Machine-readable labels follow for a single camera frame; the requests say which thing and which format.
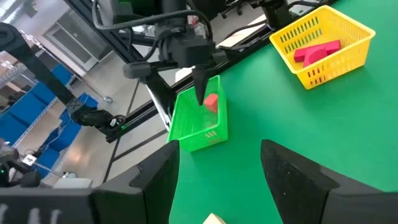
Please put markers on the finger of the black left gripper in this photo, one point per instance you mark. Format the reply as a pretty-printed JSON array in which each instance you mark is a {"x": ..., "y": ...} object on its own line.
[{"x": 203, "y": 84}]

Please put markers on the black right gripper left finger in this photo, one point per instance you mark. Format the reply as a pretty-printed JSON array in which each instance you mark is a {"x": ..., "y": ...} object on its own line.
[{"x": 130, "y": 199}]

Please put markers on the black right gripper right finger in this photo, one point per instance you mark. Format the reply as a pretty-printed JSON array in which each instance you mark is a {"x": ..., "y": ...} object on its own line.
[{"x": 311, "y": 193}]

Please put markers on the light red cube block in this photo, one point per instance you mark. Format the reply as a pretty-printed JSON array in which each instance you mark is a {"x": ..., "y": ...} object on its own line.
[{"x": 212, "y": 103}]

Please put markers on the thick natural wood block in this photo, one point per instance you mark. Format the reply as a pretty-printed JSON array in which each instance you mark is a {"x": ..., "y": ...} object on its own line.
[{"x": 214, "y": 220}]

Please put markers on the dark red arch block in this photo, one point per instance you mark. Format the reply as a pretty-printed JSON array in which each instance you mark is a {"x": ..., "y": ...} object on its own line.
[{"x": 314, "y": 57}]

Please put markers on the long red block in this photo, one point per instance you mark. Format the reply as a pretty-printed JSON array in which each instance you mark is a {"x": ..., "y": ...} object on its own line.
[{"x": 332, "y": 46}]

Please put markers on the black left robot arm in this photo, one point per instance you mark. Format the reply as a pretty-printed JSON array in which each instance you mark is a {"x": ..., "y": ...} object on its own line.
[{"x": 174, "y": 9}]

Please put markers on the black jointed robot arm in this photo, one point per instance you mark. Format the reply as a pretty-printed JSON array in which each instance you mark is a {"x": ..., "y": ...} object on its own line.
[{"x": 46, "y": 71}]

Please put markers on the green plastic basket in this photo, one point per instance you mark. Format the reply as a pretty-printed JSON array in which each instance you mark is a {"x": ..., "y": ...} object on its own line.
[{"x": 192, "y": 130}]

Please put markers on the grey box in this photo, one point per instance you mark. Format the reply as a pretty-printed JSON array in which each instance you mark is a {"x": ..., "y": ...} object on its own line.
[{"x": 73, "y": 183}]

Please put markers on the blue storage bin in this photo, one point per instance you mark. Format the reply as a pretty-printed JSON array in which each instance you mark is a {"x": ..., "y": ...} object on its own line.
[
  {"x": 9, "y": 129},
  {"x": 26, "y": 109},
  {"x": 43, "y": 93},
  {"x": 63, "y": 137},
  {"x": 62, "y": 74}
]

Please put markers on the grey cabinet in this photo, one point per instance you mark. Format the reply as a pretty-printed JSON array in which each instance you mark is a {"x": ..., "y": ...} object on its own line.
[{"x": 77, "y": 43}]

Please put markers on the black device with label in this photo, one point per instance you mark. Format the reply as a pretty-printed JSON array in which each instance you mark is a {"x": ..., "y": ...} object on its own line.
[{"x": 12, "y": 161}]

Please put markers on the yellow plastic basket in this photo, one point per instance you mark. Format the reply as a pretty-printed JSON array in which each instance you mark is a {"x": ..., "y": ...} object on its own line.
[{"x": 342, "y": 71}]

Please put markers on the black table frame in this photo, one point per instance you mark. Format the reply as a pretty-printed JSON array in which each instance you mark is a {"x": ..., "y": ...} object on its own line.
[{"x": 248, "y": 49}]

